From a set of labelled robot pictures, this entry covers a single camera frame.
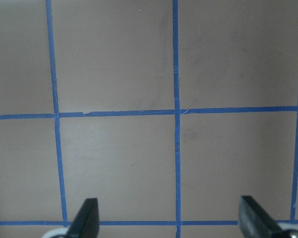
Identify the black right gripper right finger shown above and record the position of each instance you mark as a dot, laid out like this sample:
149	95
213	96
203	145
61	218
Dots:
254	221

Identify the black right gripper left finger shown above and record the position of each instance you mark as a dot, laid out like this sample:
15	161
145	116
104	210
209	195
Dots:
86	222

